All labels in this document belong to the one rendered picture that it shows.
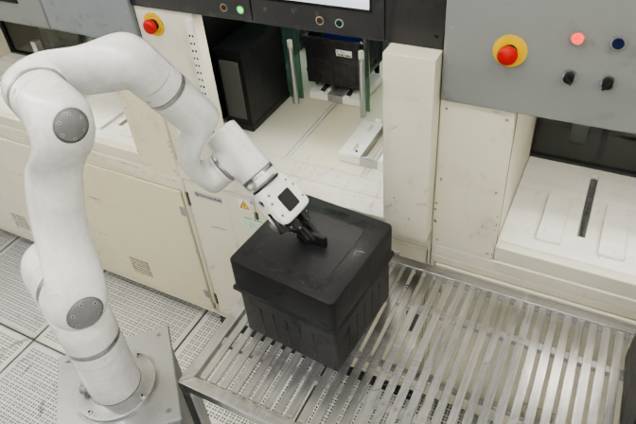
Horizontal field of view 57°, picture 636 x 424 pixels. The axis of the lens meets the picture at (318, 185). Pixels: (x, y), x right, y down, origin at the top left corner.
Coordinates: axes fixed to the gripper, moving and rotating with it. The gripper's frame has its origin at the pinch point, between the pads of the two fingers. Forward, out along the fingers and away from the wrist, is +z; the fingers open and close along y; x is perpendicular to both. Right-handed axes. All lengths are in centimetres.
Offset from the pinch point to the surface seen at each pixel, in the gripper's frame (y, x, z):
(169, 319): 14, 138, 9
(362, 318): -1.5, 4.4, 25.1
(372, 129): 64, 22, -3
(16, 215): 12, 185, -72
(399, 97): 24.9, -26.2, -10.7
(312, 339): -13.8, 7.4, 19.3
